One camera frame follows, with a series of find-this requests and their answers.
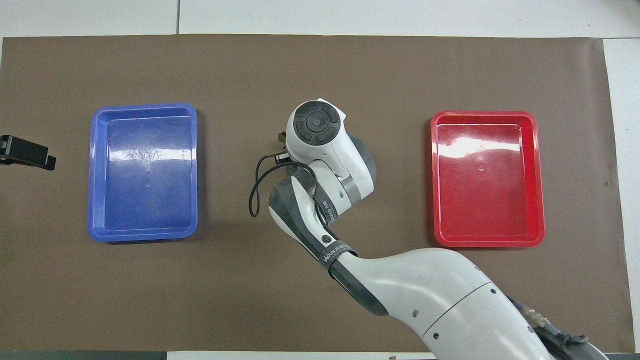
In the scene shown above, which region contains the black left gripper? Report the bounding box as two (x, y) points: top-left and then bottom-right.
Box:
(0, 135), (57, 171)

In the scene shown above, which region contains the blue plastic tray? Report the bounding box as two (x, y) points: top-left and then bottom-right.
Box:
(88, 102), (199, 243)

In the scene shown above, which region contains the brown table mat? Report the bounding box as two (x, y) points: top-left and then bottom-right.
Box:
(0, 34), (636, 353)

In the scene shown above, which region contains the red plastic tray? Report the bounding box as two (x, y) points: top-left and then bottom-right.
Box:
(430, 110), (545, 248)

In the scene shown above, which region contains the grey cable with metal connector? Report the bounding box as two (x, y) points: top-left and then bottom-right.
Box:
(509, 295), (609, 360)

